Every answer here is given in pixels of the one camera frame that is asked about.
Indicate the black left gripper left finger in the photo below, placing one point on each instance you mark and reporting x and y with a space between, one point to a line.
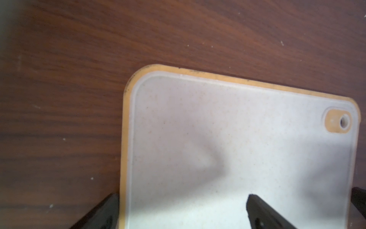
103 216

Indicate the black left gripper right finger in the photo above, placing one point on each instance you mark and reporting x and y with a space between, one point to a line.
263 216

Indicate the cream cutting board orange rim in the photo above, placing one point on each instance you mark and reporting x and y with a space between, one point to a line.
195 145

